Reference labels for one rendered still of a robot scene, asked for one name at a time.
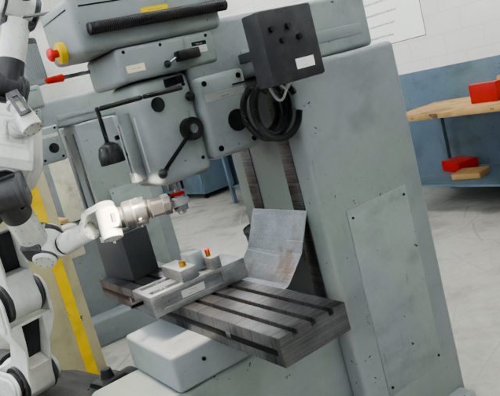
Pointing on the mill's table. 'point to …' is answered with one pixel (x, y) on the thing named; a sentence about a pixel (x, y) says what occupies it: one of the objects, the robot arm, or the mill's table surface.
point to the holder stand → (128, 254)
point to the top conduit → (155, 16)
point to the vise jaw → (170, 270)
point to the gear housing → (148, 60)
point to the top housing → (92, 13)
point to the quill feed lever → (194, 130)
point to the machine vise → (194, 289)
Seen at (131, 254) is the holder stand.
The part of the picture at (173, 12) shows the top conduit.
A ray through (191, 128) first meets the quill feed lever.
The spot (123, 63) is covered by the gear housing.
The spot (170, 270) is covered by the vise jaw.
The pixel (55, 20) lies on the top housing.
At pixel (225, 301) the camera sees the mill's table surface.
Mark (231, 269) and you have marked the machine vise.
